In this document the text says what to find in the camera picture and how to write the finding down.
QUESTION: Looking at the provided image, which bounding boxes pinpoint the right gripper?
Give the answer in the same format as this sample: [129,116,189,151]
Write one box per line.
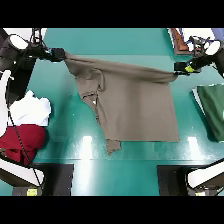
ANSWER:
[173,61,192,76]

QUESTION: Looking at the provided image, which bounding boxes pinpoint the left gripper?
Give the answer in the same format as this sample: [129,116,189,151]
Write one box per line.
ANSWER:
[49,47,67,63]

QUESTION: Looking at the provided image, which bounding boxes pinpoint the brown T-shirt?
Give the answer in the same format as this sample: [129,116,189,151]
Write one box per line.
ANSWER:
[64,52,181,157]

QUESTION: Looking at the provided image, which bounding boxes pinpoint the green garment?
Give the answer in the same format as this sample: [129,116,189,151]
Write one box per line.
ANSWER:
[195,83,224,143]

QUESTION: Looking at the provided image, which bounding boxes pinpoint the white garment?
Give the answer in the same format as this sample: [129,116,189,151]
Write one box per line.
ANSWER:
[8,89,53,128]

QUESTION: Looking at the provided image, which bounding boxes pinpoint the red garment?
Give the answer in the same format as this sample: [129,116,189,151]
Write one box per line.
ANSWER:
[0,123,48,167]

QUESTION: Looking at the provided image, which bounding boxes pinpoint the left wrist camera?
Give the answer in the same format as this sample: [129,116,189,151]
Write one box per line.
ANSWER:
[29,27,49,51]

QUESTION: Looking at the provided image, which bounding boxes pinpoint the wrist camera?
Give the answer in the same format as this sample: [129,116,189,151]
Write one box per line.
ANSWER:
[29,27,49,51]
[187,35,211,58]

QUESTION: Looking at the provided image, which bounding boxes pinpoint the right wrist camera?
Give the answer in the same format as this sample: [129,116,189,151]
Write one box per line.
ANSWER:
[187,35,211,58]

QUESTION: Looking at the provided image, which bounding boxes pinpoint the black cable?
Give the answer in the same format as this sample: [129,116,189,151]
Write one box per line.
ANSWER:
[4,69,44,189]

